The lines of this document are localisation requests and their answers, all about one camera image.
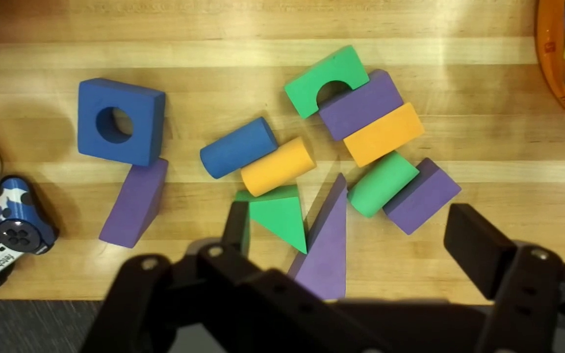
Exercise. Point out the yellow rectangular block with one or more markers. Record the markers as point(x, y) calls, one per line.
point(383, 134)

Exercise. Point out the green arch block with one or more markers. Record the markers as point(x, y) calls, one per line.
point(305, 89)

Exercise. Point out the green triangle block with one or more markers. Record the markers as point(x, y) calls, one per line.
point(283, 216)

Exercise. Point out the yellow cylinder block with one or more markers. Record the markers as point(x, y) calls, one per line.
point(277, 167)

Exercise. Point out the blue cylinder block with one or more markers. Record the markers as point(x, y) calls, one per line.
point(236, 148)

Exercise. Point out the blue white toy figure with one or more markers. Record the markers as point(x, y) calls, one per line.
point(15, 216)

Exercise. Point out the purple wedge block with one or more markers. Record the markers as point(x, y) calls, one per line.
point(136, 206)

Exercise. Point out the green cylinder block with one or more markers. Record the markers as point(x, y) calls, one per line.
point(381, 185)

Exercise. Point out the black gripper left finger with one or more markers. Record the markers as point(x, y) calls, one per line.
point(238, 228)

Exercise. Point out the blue square block with hole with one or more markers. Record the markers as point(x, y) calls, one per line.
point(146, 140)

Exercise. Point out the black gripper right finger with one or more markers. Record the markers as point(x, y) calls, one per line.
point(485, 252)

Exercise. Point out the purple long triangle block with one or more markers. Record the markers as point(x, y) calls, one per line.
point(328, 252)

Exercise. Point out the purple short rectangular block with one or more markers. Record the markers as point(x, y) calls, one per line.
point(423, 197)

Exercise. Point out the purple long rectangular block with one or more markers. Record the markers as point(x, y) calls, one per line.
point(362, 104)

